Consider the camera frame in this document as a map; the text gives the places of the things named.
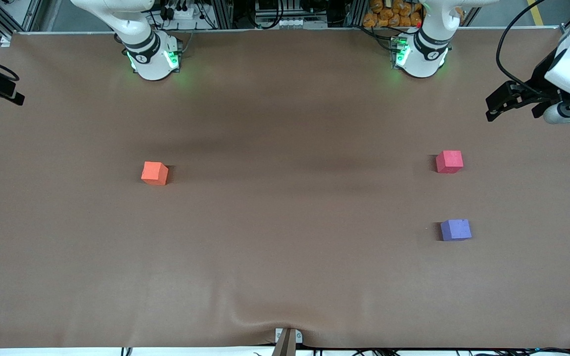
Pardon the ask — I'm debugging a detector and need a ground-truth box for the orange foam block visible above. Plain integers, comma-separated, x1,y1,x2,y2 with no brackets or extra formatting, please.
141,161,170,186

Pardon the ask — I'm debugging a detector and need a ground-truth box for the red foam block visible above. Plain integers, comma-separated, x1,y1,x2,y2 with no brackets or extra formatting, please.
435,150,464,174

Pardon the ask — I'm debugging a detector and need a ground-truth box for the green-lit electronics box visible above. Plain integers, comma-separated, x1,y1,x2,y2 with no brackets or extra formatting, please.
166,39,185,71
389,35,410,69

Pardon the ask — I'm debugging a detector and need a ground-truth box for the purple foam block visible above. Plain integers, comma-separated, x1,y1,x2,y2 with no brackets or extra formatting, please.
440,219,473,242

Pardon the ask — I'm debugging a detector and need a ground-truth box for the bag of oranges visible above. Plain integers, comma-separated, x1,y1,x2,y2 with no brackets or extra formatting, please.
362,0,424,29

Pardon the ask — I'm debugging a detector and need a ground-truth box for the white power strip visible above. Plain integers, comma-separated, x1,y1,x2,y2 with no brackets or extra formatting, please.
163,4,197,21

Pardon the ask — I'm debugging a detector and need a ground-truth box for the white connector strip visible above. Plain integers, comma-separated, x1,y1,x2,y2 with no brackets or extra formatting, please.
259,17,329,30

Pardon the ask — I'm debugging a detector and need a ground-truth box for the brown table mat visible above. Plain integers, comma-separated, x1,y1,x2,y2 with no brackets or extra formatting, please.
0,29,570,350

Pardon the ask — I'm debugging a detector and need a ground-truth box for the brown mounting bar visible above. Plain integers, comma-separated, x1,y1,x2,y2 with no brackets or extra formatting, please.
271,329,297,356

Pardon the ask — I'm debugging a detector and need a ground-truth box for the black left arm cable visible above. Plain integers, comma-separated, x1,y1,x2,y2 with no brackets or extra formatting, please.
496,0,547,95

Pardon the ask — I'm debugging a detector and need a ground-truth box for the grey metal bracket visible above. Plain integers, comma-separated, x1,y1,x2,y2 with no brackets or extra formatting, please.
275,327,304,345

